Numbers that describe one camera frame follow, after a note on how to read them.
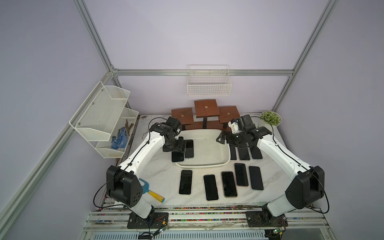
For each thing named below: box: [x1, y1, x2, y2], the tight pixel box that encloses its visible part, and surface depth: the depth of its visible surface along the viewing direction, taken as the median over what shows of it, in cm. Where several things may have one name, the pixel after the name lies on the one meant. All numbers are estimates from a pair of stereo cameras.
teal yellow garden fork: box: [138, 178, 165, 203], surface depth 84 cm
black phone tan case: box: [220, 171, 238, 199], surface depth 85 cm
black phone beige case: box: [203, 174, 220, 202], surface depth 86 cm
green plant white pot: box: [260, 110, 282, 127], surface depth 100 cm
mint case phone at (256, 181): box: [248, 166, 264, 191], surface depth 90 cm
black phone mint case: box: [171, 150, 185, 163], surface depth 80 cm
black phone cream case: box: [178, 169, 193, 196], surface depth 88 cm
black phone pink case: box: [234, 163, 249, 187], surface depth 92 cm
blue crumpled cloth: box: [111, 127, 128, 150], surface depth 90 cm
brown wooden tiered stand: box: [171, 99, 241, 131], surface depth 100 cm
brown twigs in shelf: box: [125, 119, 134, 136], surface depth 97 cm
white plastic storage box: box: [175, 129, 231, 168], surface depth 100 cm
